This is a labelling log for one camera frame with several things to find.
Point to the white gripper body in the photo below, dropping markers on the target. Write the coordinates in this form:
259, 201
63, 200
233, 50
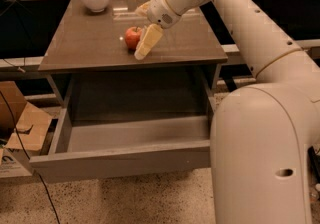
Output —
159, 10

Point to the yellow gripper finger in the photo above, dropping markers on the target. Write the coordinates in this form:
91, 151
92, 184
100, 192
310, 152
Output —
150, 36
142, 9

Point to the red apple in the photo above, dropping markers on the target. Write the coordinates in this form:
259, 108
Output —
132, 37

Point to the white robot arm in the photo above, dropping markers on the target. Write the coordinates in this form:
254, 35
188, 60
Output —
260, 133

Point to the grey cabinet with glossy top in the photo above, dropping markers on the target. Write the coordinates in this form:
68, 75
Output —
88, 54

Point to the open grey top drawer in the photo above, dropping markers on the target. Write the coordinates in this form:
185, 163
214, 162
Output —
125, 123

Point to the brown cardboard box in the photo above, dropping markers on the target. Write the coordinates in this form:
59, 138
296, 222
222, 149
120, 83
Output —
23, 128

